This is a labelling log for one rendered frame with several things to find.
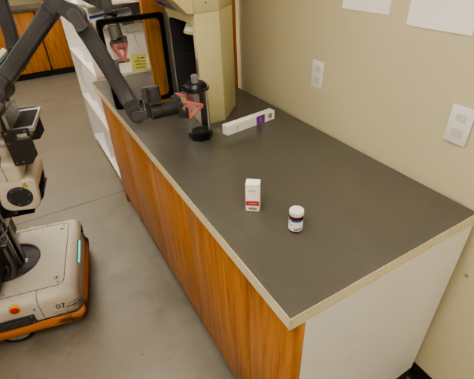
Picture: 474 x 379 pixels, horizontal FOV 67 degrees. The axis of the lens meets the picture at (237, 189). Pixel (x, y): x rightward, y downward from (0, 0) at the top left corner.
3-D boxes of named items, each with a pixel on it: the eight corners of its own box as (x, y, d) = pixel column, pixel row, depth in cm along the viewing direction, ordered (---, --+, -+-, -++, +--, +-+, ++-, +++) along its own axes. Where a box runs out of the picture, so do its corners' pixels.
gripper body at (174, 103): (174, 94, 147) (156, 98, 144) (183, 101, 139) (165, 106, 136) (176, 109, 150) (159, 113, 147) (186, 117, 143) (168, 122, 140)
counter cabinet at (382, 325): (204, 175, 308) (192, 68, 258) (405, 379, 160) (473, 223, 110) (126, 200, 282) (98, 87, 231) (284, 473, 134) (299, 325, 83)
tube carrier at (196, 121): (206, 126, 162) (202, 80, 150) (217, 135, 154) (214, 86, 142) (184, 132, 158) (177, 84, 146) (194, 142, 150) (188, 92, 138)
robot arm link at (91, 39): (69, 13, 126) (62, 13, 117) (83, 6, 126) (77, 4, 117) (135, 120, 146) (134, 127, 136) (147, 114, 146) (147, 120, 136)
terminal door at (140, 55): (174, 96, 185) (162, 10, 163) (116, 110, 172) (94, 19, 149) (174, 96, 186) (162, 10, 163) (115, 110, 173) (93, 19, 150)
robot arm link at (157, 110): (147, 119, 143) (152, 121, 138) (144, 101, 140) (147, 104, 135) (164, 115, 146) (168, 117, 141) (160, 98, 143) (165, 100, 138)
